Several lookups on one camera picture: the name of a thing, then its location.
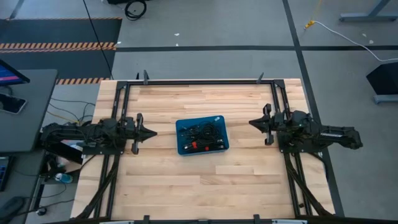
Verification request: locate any white floor cable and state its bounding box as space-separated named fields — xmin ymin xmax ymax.
xmin=312 ymin=20 xmax=398 ymax=63

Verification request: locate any black box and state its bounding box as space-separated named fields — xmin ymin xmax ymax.
xmin=366 ymin=61 xmax=398 ymax=96

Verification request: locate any computer monitor with lit screen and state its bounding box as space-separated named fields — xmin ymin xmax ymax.
xmin=0 ymin=58 xmax=31 ymax=87

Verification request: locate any grey table foot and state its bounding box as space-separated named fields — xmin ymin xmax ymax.
xmin=373 ymin=94 xmax=398 ymax=105

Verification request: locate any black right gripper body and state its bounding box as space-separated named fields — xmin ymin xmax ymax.
xmin=262 ymin=103 xmax=287 ymax=146

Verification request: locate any black metal table frame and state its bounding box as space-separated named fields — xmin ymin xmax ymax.
xmin=70 ymin=70 xmax=346 ymax=224

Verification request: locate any grey desk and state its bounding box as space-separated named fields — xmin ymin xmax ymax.
xmin=0 ymin=68 xmax=59 ymax=156

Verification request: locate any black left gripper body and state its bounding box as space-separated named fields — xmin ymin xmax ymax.
xmin=123 ymin=113 xmax=147 ymax=156

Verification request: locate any black USB cable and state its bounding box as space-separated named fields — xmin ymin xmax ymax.
xmin=186 ymin=123 xmax=218 ymax=147

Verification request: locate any dark computer mouse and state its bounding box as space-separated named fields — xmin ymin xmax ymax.
xmin=0 ymin=196 xmax=25 ymax=220

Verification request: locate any yellow hanging cable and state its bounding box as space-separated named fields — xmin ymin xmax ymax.
xmin=303 ymin=0 xmax=324 ymax=30

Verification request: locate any coiled black floor cable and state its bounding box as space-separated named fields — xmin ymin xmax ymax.
xmin=124 ymin=0 xmax=148 ymax=22

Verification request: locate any blue plastic bin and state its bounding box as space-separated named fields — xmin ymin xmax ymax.
xmin=175 ymin=115 xmax=230 ymax=156

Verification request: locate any black hazard-striped floor mat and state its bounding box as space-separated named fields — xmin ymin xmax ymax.
xmin=0 ymin=17 xmax=123 ymax=85

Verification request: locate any black smartphone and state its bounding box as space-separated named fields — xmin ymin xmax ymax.
xmin=0 ymin=93 xmax=28 ymax=114

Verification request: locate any thin black hanging cable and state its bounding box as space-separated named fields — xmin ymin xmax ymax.
xmin=82 ymin=0 xmax=114 ymax=80

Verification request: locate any grey table leg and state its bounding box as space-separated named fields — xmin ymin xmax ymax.
xmin=338 ymin=0 xmax=398 ymax=22

